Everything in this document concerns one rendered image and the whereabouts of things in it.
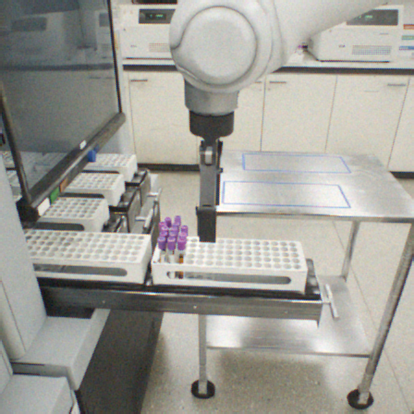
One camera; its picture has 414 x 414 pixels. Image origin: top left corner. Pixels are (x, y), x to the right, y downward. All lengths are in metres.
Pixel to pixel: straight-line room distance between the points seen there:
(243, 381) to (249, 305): 0.89
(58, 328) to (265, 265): 0.43
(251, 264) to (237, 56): 0.45
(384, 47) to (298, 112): 0.71
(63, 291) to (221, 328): 0.73
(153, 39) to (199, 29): 2.61
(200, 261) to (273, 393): 0.95
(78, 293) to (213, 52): 0.57
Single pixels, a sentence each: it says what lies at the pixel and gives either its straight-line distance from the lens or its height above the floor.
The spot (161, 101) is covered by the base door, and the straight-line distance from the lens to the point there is 3.05.
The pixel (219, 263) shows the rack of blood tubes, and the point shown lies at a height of 0.86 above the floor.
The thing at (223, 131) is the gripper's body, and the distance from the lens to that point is 0.62.
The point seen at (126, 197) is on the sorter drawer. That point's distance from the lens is 1.09.
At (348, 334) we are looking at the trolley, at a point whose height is 0.28.
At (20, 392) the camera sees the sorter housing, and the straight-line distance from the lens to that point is 0.77.
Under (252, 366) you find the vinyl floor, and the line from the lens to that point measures 1.67.
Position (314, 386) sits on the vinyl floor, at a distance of 1.66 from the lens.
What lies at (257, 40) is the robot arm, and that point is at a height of 1.28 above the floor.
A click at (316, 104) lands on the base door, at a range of 3.06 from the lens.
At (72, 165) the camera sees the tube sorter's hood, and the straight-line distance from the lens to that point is 0.87.
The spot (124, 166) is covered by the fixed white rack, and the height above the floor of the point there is 0.86.
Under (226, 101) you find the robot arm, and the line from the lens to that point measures 0.60.
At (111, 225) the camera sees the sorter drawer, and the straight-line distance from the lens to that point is 0.97.
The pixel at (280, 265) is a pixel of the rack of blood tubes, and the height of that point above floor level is 0.86.
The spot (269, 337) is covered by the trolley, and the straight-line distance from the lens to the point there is 1.40.
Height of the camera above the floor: 1.31
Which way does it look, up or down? 30 degrees down
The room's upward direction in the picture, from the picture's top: straight up
